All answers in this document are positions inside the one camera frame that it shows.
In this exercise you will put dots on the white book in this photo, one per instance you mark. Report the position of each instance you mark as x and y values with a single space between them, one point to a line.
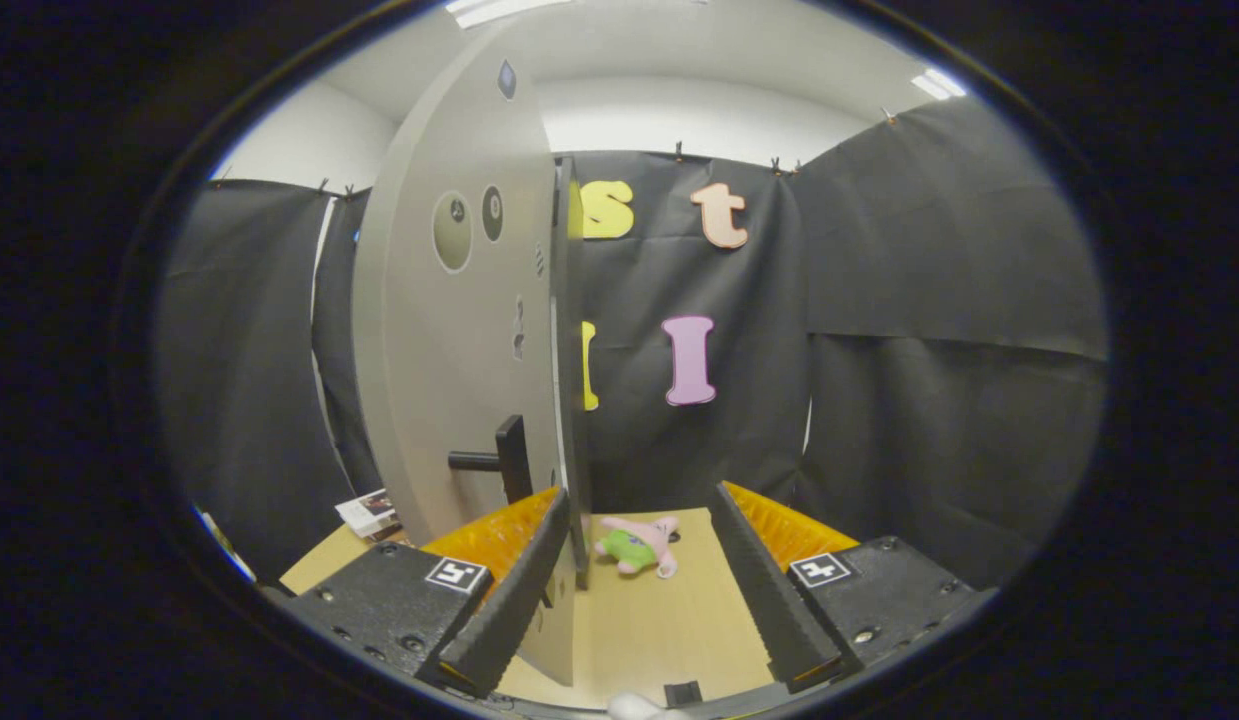
369 512

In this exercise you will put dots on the pink and green plush toy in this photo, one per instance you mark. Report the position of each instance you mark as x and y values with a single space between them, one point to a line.
634 548

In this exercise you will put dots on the small black clamp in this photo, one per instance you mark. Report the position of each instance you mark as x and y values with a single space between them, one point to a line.
682 694

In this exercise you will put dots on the white rounded object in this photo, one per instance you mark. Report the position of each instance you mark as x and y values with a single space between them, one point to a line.
634 708

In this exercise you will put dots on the black backdrop cloth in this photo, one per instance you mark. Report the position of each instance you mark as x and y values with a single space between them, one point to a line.
929 400

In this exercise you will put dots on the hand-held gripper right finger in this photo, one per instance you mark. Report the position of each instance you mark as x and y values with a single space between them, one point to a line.
769 600

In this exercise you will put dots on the small ceiling light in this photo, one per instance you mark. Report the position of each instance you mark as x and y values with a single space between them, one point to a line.
939 84

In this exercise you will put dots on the grey shoe cabinet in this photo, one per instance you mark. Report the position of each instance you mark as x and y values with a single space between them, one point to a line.
569 450

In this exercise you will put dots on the long ceiling light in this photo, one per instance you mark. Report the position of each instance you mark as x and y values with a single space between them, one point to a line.
499 10

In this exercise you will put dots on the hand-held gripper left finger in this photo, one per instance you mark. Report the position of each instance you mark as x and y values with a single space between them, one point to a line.
514 605

